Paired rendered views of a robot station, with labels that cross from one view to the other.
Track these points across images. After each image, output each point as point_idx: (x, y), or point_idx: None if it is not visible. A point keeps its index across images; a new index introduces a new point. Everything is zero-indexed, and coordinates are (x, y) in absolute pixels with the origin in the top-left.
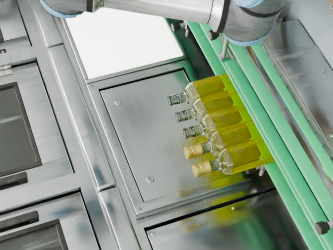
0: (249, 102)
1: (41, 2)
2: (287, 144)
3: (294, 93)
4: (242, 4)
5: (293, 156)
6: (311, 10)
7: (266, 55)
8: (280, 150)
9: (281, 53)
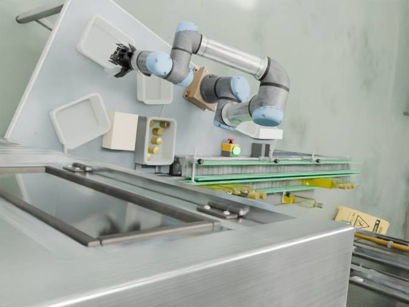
0: (220, 177)
1: (282, 116)
2: (246, 162)
3: (218, 159)
4: (248, 96)
5: (250, 162)
6: (176, 141)
7: None
8: (240, 176)
9: (198, 156)
